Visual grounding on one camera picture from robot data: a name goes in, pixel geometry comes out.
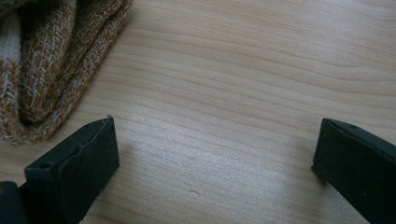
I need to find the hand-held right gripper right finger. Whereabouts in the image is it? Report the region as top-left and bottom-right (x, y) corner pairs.
(311, 118), (396, 224)

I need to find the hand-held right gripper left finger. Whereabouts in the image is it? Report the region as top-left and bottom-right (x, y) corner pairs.
(19, 115), (120, 224)

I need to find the brown knitted sock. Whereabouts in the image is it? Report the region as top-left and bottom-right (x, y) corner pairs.
(0, 0), (134, 146)

